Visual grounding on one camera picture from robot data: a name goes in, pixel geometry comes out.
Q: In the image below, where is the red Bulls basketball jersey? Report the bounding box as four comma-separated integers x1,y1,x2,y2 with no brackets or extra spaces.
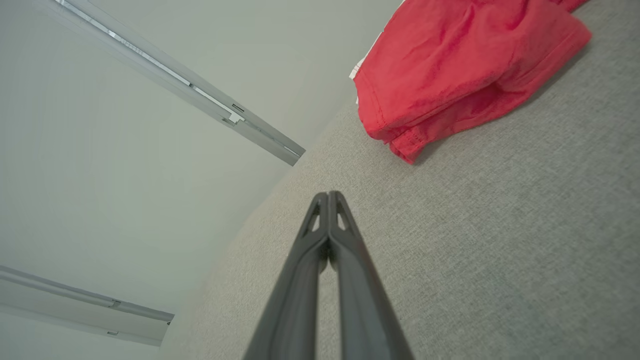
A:
348,0,593,165

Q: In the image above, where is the grey fabric sofa cushion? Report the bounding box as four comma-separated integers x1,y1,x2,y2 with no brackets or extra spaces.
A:
160,0,640,360

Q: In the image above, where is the grey wall rail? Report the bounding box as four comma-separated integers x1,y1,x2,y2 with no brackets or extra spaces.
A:
35,0,306,167
0,265,175,347

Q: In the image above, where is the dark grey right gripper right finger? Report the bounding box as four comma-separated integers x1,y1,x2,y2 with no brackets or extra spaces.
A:
327,190,416,360

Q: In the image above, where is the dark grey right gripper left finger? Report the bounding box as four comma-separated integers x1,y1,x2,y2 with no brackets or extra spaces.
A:
242,192,331,360

